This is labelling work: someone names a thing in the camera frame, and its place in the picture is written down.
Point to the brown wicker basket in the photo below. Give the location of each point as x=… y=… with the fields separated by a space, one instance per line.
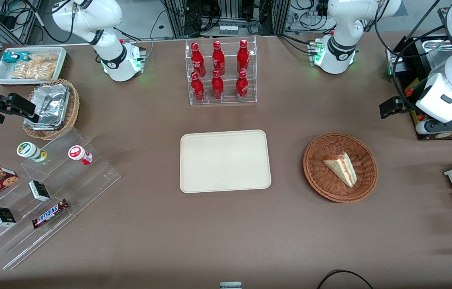
x=322 y=176

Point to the red emergency button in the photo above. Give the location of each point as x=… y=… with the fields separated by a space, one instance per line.
x=410 y=92

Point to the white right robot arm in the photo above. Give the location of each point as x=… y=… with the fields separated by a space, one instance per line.
x=118 y=60

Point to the red cola bottle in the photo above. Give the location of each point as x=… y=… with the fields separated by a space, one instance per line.
x=217 y=85
x=197 y=56
x=243 y=54
x=218 y=56
x=242 y=86
x=197 y=87

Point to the black hot dog roller machine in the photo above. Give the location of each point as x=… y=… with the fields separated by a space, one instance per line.
x=408 y=42

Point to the steel warmer pan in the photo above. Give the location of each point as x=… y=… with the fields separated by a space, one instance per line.
x=434 y=47

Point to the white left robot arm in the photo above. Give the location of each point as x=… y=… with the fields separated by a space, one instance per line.
x=340 y=50

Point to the green lidded cup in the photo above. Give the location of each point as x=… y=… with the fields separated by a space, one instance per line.
x=28 y=150

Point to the teal snack packet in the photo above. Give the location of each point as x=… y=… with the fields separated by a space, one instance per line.
x=12 y=57

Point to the beige plastic tray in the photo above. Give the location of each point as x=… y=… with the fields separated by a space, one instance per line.
x=225 y=160

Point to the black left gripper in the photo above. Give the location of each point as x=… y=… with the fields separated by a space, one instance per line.
x=409 y=102

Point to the clear acrylic bottle rack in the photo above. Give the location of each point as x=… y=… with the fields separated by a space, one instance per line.
x=250 y=70

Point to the light wicker basket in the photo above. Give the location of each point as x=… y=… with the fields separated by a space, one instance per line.
x=74 y=104

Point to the clear acrylic stepped stand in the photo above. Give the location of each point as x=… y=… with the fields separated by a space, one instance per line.
x=89 y=180

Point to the aluminium foil container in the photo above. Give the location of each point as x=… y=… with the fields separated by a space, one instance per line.
x=51 y=104

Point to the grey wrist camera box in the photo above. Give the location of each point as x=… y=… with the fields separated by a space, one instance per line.
x=425 y=127

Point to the triangular sandwich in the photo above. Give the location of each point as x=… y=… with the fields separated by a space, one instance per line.
x=344 y=168

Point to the white rectangular snack tray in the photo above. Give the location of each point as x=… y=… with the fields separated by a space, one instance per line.
x=3 y=74

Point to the clear bag of crackers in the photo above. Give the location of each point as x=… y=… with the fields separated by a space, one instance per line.
x=33 y=72
x=45 y=59

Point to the grey object at table edge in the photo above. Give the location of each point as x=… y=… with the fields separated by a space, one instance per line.
x=230 y=285

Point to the red lidded cup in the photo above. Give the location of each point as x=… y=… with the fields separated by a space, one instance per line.
x=78 y=154

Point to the white power strip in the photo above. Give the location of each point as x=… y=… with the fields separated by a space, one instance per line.
x=228 y=29

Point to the Snickers chocolate bar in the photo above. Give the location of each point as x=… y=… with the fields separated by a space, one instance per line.
x=49 y=214

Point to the small black box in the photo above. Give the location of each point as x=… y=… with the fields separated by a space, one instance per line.
x=3 y=216
x=39 y=191

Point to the aluminium frame post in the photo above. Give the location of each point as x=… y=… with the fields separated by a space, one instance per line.
x=281 y=16
x=175 y=18

